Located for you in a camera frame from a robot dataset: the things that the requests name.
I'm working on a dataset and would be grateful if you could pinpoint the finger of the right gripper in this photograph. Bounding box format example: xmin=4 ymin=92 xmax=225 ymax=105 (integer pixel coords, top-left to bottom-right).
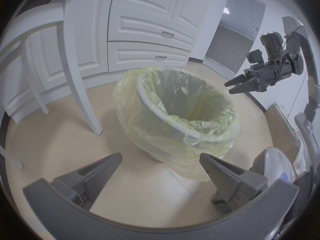
xmin=224 ymin=73 xmax=248 ymax=88
xmin=228 ymin=78 xmax=259 ymax=95

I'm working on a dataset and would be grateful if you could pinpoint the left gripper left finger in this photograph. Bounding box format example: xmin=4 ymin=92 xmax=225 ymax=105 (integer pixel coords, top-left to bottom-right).
xmin=51 ymin=153 xmax=123 ymax=206

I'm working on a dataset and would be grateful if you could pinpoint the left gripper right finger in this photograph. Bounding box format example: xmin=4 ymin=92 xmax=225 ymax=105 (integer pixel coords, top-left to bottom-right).
xmin=199 ymin=153 xmax=268 ymax=213

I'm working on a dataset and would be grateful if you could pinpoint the yellow plastic bag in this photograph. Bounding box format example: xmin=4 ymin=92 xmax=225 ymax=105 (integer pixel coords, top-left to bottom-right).
xmin=112 ymin=66 xmax=241 ymax=183

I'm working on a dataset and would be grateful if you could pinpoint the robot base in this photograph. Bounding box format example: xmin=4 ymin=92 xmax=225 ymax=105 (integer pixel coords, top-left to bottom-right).
xmin=250 ymin=147 xmax=297 ymax=184

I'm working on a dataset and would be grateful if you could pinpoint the pale grey trash bin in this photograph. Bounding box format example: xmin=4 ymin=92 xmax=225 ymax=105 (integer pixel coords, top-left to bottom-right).
xmin=136 ymin=68 xmax=238 ymax=164

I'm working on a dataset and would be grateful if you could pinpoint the grey curtain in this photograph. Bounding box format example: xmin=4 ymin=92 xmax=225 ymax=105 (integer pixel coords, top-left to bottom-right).
xmin=204 ymin=25 xmax=256 ymax=75

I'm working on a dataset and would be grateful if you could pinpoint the white wardrobe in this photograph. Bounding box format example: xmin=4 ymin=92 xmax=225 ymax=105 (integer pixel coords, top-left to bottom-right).
xmin=2 ymin=0 xmax=231 ymax=124

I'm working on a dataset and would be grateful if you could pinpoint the white chair with grey cushions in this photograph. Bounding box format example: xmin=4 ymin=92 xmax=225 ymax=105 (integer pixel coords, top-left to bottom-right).
xmin=0 ymin=0 xmax=103 ymax=170

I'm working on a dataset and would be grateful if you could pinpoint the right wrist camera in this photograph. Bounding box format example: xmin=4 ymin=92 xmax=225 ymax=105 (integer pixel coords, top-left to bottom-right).
xmin=246 ymin=49 xmax=263 ymax=68

